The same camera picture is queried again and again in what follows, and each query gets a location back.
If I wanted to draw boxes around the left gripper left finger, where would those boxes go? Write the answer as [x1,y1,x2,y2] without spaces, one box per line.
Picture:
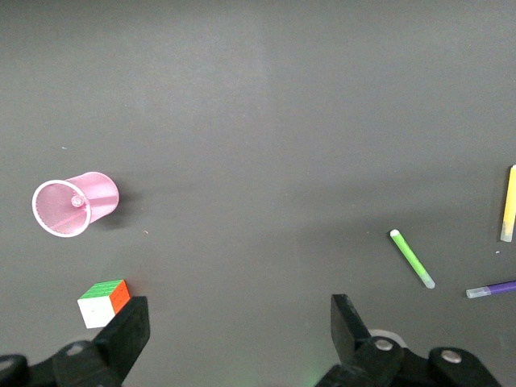
[0,296,151,387]

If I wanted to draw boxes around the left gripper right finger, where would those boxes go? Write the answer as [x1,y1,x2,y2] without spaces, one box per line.
[318,293,505,387]

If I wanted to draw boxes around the pink marker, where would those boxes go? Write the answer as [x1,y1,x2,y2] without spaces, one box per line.
[52,194,88,229]

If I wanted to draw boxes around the multicolour puzzle cube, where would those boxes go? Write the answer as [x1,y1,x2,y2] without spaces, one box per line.
[77,278,132,330]

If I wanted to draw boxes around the green marker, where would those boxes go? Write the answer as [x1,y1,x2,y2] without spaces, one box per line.
[389,228,436,290]

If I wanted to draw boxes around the translucent pink cup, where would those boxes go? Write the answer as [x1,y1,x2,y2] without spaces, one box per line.
[31,171,121,239]

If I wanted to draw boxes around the purple marker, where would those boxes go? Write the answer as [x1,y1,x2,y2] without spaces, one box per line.
[465,280,516,300]

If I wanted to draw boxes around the yellow marker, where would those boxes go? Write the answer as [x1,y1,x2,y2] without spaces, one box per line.
[500,164,516,243]

